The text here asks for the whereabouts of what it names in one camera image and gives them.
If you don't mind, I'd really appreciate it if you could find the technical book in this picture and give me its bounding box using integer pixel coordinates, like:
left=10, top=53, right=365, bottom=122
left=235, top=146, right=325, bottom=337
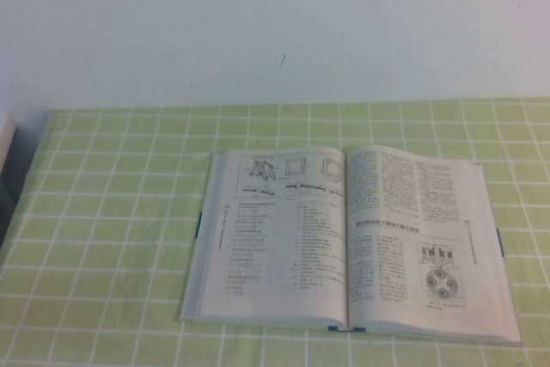
left=179, top=145, right=525, bottom=349

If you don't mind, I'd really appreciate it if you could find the green checked tablecloth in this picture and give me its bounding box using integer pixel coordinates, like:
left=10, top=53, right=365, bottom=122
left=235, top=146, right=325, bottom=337
left=0, top=98, right=550, bottom=367

